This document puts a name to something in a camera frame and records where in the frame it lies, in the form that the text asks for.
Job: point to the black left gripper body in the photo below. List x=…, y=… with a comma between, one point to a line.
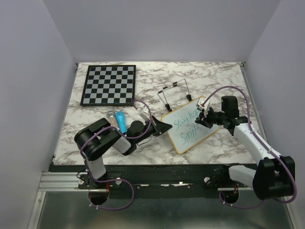
x=150, y=132

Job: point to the wire whiteboard stand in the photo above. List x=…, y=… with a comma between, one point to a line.
x=176, y=90

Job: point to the black white chessboard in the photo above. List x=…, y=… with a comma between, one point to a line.
x=109, y=85

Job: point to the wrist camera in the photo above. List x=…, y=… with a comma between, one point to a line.
x=203, y=105
x=144, y=113

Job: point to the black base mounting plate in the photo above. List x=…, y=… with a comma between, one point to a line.
x=147, y=181

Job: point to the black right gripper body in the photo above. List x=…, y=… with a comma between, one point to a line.
x=218, y=117

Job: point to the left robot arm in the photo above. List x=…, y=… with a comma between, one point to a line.
x=96, y=139

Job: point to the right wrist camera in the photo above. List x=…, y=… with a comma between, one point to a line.
x=203, y=105

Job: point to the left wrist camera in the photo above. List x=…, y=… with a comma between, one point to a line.
x=144, y=113

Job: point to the blue toy microphone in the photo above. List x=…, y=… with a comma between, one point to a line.
x=120, y=116

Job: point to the yellow framed whiteboard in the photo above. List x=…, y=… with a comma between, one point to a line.
x=185, y=132

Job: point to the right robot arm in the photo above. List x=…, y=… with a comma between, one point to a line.
x=275, y=174

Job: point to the aluminium rail frame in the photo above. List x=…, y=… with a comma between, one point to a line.
x=72, y=210

